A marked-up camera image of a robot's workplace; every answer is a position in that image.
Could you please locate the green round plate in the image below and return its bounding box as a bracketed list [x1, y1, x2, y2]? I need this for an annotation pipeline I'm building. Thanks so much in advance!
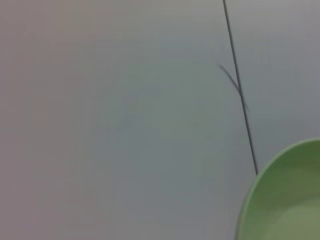
[234, 137, 320, 240]

